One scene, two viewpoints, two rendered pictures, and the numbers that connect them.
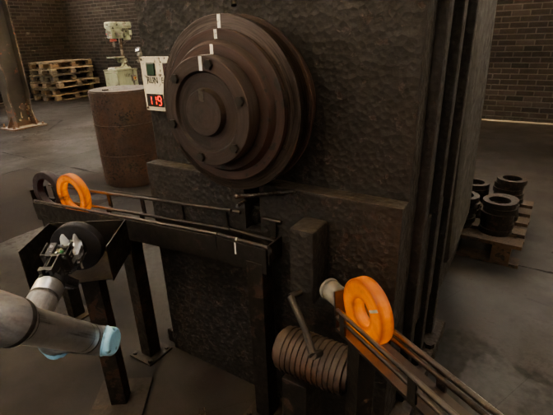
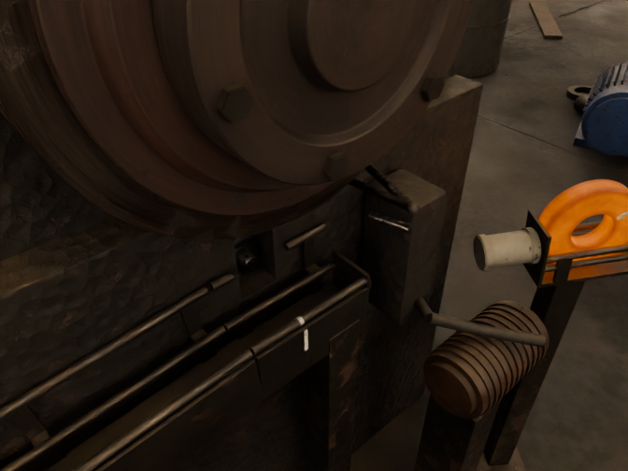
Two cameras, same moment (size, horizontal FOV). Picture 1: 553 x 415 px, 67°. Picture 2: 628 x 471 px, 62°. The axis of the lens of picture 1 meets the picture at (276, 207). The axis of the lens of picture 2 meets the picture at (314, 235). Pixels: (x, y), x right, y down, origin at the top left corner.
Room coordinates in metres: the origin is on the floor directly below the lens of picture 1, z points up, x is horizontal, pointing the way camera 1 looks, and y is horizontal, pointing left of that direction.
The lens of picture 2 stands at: (1.00, 0.57, 1.22)
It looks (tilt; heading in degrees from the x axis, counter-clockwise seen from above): 38 degrees down; 288
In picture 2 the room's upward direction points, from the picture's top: 1 degrees counter-clockwise
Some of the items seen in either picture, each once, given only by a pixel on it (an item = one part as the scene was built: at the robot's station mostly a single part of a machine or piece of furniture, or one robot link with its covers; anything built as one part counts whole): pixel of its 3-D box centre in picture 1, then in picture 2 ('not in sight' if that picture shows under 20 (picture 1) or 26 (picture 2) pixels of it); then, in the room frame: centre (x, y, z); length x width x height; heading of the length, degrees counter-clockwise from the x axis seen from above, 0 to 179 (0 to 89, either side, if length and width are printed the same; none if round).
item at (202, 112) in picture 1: (210, 111); (344, 3); (1.10, 0.17, 1.11); 0.28 x 0.06 x 0.28; 57
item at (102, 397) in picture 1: (97, 324); not in sight; (1.21, 0.65, 0.36); 0.26 x 0.20 x 0.72; 92
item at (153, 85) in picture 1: (171, 85); not in sight; (1.46, 0.34, 1.15); 0.26 x 0.02 x 0.18; 57
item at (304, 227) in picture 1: (309, 259); (398, 248); (1.07, -0.09, 0.68); 0.11 x 0.08 x 0.24; 147
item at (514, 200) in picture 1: (434, 193); not in sight; (2.73, -1.12, 0.22); 1.20 x 0.81 x 0.44; 55
